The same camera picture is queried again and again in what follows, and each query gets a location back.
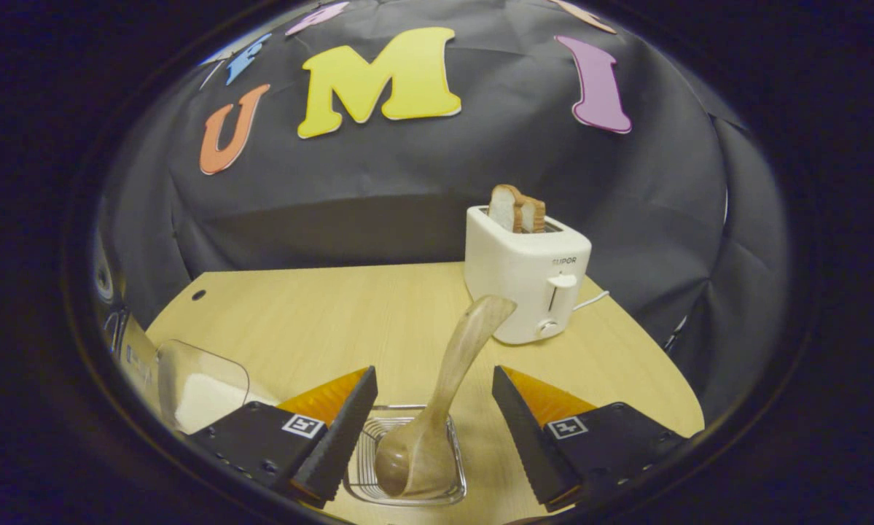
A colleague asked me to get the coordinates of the white toaster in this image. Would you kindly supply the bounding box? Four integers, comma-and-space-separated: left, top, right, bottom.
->
464, 204, 593, 345

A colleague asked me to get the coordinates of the black backdrop cloth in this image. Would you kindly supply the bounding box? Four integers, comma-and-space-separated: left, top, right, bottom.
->
94, 0, 795, 424

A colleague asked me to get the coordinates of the wooden spoon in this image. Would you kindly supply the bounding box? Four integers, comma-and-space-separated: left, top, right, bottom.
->
373, 295, 518, 500

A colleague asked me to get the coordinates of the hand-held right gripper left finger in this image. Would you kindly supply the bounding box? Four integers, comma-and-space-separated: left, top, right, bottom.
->
187, 366, 379, 510

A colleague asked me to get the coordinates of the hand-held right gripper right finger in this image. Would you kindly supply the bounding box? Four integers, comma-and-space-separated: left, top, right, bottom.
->
491, 365, 692, 513

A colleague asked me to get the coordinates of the pale bread slice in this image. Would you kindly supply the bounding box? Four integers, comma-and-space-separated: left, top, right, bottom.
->
488, 184, 519, 233

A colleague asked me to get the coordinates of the clear rice container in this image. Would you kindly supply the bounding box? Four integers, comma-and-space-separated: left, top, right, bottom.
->
156, 339, 281, 436

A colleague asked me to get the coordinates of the metal wire chopstick holder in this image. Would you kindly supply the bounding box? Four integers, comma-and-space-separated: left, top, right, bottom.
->
343, 405, 468, 508

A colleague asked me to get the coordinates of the brown bread slice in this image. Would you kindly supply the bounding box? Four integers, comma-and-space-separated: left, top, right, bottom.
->
514, 193, 547, 234

